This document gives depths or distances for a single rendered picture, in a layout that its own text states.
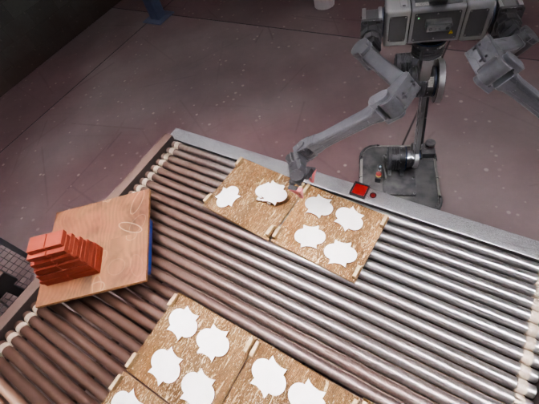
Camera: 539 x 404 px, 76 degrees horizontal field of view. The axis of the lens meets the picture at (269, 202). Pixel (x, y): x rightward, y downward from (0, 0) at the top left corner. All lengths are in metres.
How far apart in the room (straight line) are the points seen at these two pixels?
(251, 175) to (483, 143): 2.08
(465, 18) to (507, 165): 1.71
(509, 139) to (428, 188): 1.00
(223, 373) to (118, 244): 0.75
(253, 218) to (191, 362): 0.67
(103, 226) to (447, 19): 1.74
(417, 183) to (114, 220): 1.93
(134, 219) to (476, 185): 2.39
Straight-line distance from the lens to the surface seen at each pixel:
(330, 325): 1.44
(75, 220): 1.98
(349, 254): 1.52
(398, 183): 2.58
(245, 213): 1.69
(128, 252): 1.69
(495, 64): 1.27
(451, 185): 2.97
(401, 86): 1.22
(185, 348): 1.53
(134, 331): 1.67
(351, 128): 1.28
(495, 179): 3.09
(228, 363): 1.46
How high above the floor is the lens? 2.31
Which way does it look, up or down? 54 degrees down
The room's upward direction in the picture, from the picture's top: 18 degrees counter-clockwise
